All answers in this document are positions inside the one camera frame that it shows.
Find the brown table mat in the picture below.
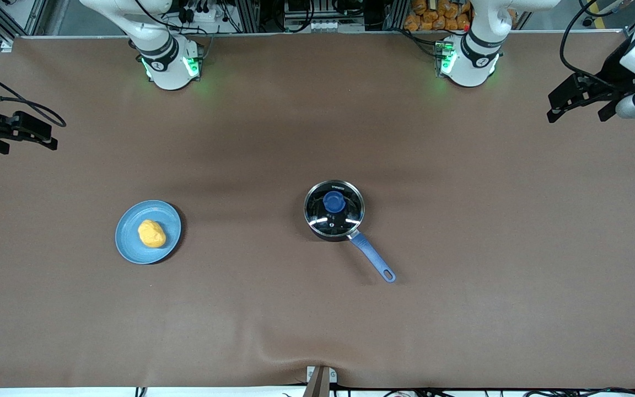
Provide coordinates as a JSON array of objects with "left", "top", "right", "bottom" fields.
[{"left": 0, "top": 30, "right": 635, "bottom": 389}]

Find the glass lid blue knob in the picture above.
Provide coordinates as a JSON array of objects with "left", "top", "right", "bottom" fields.
[{"left": 304, "top": 180, "right": 365, "bottom": 236}]

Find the yellow potato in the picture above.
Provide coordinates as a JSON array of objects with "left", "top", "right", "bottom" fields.
[{"left": 138, "top": 220, "right": 167, "bottom": 248}]

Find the black pot blue handle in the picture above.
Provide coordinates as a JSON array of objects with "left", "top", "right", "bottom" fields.
[{"left": 303, "top": 180, "right": 397, "bottom": 283}]

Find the bag of orange snacks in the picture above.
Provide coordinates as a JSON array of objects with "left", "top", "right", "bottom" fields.
[{"left": 404, "top": 0, "right": 518, "bottom": 32}]

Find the aluminium frame post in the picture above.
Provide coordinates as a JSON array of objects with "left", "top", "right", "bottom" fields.
[
  {"left": 235, "top": 0, "right": 261, "bottom": 34},
  {"left": 386, "top": 0, "right": 410, "bottom": 31}
]

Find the blue round plate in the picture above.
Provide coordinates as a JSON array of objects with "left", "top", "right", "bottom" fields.
[{"left": 115, "top": 200, "right": 182, "bottom": 265}]

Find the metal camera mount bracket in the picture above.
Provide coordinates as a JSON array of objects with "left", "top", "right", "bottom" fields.
[{"left": 305, "top": 366, "right": 338, "bottom": 397}]

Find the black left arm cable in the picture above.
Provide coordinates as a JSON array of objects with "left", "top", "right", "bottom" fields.
[{"left": 559, "top": 0, "right": 635, "bottom": 89}]

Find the white terminal block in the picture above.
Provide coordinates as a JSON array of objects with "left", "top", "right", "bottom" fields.
[{"left": 284, "top": 19, "right": 365, "bottom": 33}]

